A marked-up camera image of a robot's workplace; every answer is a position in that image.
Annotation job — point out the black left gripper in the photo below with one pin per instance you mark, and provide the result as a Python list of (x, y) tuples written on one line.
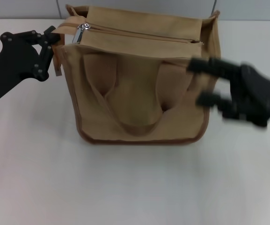
[(15, 61)]

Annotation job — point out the khaki canvas food bag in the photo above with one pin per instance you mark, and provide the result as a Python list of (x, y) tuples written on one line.
[(137, 105)]

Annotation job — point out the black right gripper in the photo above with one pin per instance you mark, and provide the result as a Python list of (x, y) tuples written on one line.
[(254, 98)]

